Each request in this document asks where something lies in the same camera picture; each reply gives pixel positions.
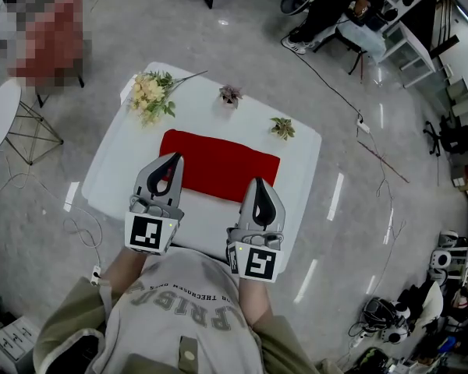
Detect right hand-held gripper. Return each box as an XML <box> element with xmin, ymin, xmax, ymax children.
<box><xmin>225</xmin><ymin>177</ymin><xmax>287</xmax><ymax>284</ymax></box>

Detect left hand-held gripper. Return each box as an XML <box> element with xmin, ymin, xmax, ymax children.
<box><xmin>124</xmin><ymin>153</ymin><xmax>186</xmax><ymax>256</ymax></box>

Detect red long-sleeved top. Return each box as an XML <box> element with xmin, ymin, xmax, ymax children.
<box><xmin>158</xmin><ymin>128</ymin><xmax>282</xmax><ymax>205</ymax></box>

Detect person's right forearm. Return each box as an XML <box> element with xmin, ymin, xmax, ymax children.
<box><xmin>237</xmin><ymin>275</ymin><xmax>275</xmax><ymax>329</ymax></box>

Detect person's left forearm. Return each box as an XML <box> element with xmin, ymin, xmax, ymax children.
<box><xmin>100</xmin><ymin>245</ymin><xmax>159</xmax><ymax>305</ymax></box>

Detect small green potted plant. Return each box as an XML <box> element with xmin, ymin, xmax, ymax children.
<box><xmin>268</xmin><ymin>116</ymin><xmax>297</xmax><ymax>142</ymax></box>

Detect yellow flower bouquet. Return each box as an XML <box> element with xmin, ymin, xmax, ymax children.
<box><xmin>126</xmin><ymin>69</ymin><xmax>210</xmax><ymax>129</ymax></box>

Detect small purple potted plant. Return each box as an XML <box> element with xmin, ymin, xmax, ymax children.
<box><xmin>218</xmin><ymin>84</ymin><xmax>244</xmax><ymax>110</ymax></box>

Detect person's beige printed shirt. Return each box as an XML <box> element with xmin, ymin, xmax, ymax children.
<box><xmin>89</xmin><ymin>247</ymin><xmax>272</xmax><ymax>374</ymax></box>

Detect white robot head unit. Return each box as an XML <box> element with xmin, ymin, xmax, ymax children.
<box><xmin>361</xmin><ymin>295</ymin><xmax>415</xmax><ymax>345</ymax></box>
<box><xmin>428</xmin><ymin>229</ymin><xmax>468</xmax><ymax>284</ymax></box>

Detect person's olive jacket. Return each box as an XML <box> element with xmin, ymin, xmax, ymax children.
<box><xmin>31</xmin><ymin>277</ymin><xmax>336</xmax><ymax>374</ymax></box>

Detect white round side table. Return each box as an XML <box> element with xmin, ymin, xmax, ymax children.
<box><xmin>0</xmin><ymin>79</ymin><xmax>66</xmax><ymax>167</ymax></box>

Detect black office chair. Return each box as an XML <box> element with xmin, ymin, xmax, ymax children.
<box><xmin>422</xmin><ymin>114</ymin><xmax>468</xmax><ymax>158</ymax></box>

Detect white drawer cabinet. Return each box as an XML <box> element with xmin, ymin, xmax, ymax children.
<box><xmin>0</xmin><ymin>312</ymin><xmax>41</xmax><ymax>372</ymax></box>

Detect glass door cabinet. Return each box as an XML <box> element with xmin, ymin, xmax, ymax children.
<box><xmin>381</xmin><ymin>20</ymin><xmax>442</xmax><ymax>90</ymax></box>

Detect white floor cable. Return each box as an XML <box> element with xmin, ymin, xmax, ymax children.
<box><xmin>0</xmin><ymin>152</ymin><xmax>105</xmax><ymax>268</ymax></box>

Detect black floor cable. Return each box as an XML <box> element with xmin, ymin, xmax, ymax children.
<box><xmin>279</xmin><ymin>35</ymin><xmax>364</xmax><ymax>121</ymax></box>

